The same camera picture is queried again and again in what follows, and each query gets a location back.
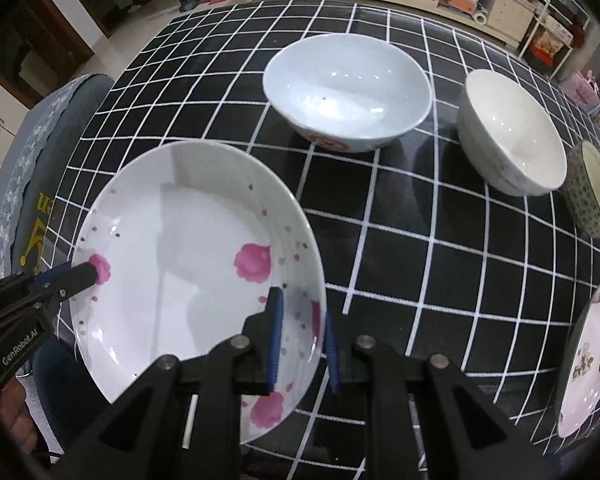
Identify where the person's left forearm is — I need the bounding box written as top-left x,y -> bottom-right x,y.
0,375 -> 38,456

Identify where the red box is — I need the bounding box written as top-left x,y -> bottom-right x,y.
530,27 -> 573,66

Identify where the plain cream bowl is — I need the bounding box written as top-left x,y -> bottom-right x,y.
456,69 -> 568,197

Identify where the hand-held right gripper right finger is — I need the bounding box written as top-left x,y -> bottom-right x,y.
324,312 -> 563,480

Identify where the white plate with pink flowers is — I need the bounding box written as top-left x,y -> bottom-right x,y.
70,141 -> 327,445

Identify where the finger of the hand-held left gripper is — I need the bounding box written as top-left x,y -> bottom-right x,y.
27,261 -> 102,311
29,266 -> 78,288

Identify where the large white bowl red print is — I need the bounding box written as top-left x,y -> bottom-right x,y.
263,34 -> 433,153

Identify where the small patterned bowl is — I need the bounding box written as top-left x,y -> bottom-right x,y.
565,140 -> 600,238

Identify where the pink bag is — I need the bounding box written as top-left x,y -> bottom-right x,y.
570,71 -> 600,108

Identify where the grey lace-trimmed chair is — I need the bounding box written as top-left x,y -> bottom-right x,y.
0,74 -> 116,286

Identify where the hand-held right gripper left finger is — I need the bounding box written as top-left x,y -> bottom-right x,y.
67,287 -> 286,480

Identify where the white drawer unit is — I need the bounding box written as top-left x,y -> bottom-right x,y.
0,67 -> 33,166

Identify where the brown wooden furniture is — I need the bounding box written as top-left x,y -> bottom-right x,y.
0,0 -> 153,111

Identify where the white plate with floral print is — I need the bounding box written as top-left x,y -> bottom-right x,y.
555,279 -> 600,440

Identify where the black white checked tablecloth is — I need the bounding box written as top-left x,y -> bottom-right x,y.
55,0 -> 600,461

